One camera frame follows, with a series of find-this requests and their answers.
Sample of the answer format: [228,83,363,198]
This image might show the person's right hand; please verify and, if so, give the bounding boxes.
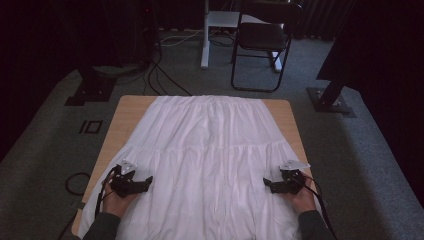
[283,171,318,214]

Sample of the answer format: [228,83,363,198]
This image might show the black floor cables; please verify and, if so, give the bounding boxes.
[142,49,194,98]

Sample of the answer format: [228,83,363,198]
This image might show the white desk frame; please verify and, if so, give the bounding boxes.
[199,0,284,73]

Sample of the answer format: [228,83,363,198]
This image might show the white floor cable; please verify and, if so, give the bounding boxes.
[159,28,205,48]

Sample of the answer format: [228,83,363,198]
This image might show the black folding chair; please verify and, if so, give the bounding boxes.
[230,0,304,94]

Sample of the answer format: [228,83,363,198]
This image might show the black cable loop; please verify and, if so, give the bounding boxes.
[64,171,92,197]

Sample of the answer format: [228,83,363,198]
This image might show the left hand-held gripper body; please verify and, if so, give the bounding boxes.
[109,159,145,199]

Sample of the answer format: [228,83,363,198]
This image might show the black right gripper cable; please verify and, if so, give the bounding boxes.
[301,174,338,240]

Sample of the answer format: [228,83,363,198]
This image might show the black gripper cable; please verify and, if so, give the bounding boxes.
[94,165,118,218]
[301,174,338,240]

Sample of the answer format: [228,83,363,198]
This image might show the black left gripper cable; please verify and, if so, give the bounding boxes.
[94,165,118,218]

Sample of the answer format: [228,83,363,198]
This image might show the white pleated skirt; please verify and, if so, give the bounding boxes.
[78,94,323,240]

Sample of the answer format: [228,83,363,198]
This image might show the dark equipment tower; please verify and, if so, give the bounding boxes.
[99,0,158,68]

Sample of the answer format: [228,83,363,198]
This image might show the person's left hand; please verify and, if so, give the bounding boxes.
[101,181,141,219]

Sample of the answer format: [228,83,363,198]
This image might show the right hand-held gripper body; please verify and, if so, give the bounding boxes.
[278,159,312,196]

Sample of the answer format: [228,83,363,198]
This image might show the black stand with flat base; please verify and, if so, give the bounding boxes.
[64,64,118,107]

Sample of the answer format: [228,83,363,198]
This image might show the black slanted stand with base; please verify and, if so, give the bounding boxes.
[306,74,357,119]

